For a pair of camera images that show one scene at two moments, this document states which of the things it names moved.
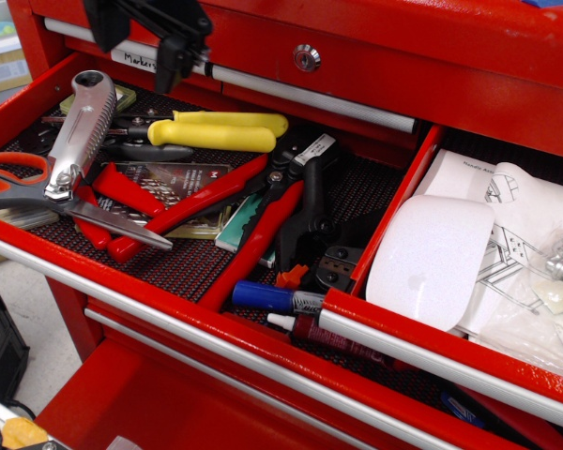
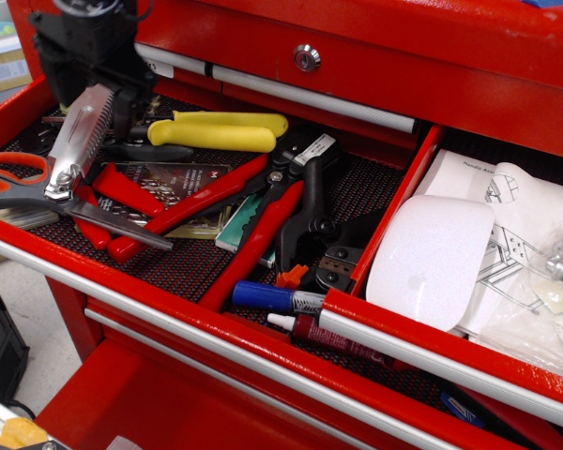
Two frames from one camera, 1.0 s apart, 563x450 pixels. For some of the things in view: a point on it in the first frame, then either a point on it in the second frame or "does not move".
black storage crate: (4, 350) does not move
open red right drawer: (474, 275) does not move
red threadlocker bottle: (310, 327) does not move
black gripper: (184, 23) to (86, 42)
